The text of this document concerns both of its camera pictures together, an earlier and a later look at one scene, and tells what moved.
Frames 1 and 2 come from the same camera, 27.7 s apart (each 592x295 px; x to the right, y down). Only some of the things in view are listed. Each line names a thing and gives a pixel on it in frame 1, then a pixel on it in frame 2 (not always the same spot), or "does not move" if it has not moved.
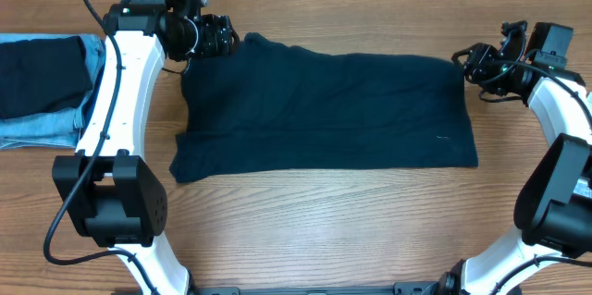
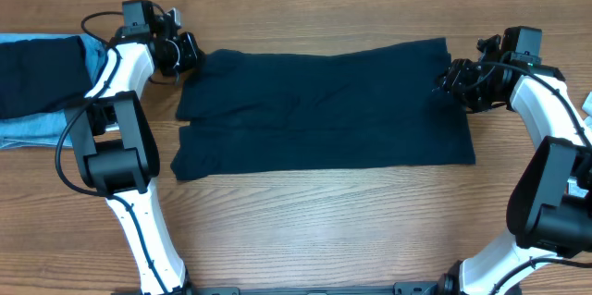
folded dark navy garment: (43, 74) does not move
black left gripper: (222, 36) → (189, 55)
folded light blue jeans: (60, 127) does not move
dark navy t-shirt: (275, 108) does not move
